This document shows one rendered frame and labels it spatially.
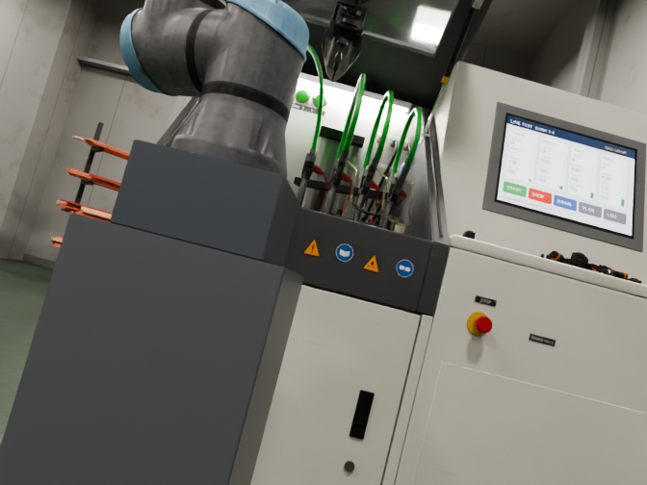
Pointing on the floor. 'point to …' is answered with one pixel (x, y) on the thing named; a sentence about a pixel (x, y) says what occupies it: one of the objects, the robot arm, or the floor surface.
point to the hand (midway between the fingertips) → (333, 77)
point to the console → (527, 323)
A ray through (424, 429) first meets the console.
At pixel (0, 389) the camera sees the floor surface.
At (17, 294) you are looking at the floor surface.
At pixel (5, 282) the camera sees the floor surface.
